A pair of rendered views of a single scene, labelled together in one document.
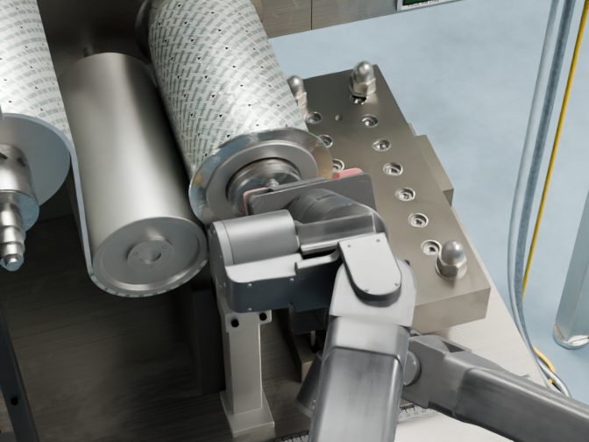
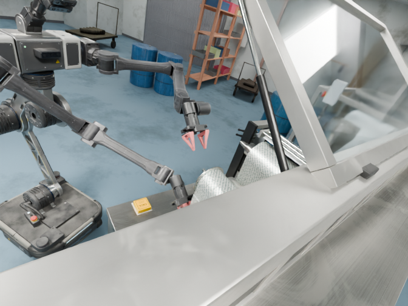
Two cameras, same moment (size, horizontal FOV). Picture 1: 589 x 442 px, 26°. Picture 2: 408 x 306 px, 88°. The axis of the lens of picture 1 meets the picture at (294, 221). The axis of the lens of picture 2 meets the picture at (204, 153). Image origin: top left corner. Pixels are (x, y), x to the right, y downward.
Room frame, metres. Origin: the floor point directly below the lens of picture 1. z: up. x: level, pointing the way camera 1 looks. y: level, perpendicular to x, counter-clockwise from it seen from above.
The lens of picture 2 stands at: (1.44, -0.34, 1.82)
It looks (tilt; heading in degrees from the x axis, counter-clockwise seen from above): 33 degrees down; 152
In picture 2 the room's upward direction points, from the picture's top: 18 degrees clockwise
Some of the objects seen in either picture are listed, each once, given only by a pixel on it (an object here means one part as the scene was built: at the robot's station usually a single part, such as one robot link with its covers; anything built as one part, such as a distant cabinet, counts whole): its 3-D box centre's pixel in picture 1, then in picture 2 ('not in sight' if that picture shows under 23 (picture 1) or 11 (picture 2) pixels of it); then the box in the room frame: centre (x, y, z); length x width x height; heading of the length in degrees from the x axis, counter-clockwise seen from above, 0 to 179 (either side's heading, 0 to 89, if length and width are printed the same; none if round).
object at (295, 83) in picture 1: (293, 89); not in sight; (1.22, 0.00, 1.05); 0.04 x 0.04 x 0.04
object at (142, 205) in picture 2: not in sight; (142, 205); (0.69, -0.19, 0.91); 0.07 x 0.07 x 0.02; 17
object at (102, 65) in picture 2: not in sight; (104, 62); (0.16, -0.39, 1.44); 0.10 x 0.09 x 0.05; 46
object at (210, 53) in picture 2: not in sight; (218, 45); (-4.69, 2.35, 1.05); 2.27 x 0.60 x 2.09; 136
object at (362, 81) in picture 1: (363, 74); not in sight; (1.24, -0.09, 1.05); 0.04 x 0.04 x 0.04
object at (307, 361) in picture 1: (285, 280); not in sight; (1.01, 0.01, 0.92); 0.28 x 0.04 x 0.04; 17
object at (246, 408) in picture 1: (243, 337); not in sight; (0.82, 0.06, 1.05); 0.06 x 0.05 x 0.31; 17
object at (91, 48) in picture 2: not in sight; (96, 56); (0.09, -0.43, 1.45); 0.09 x 0.08 x 0.12; 136
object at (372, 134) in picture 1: (368, 196); not in sight; (1.08, -0.09, 1.00); 0.40 x 0.16 x 0.06; 17
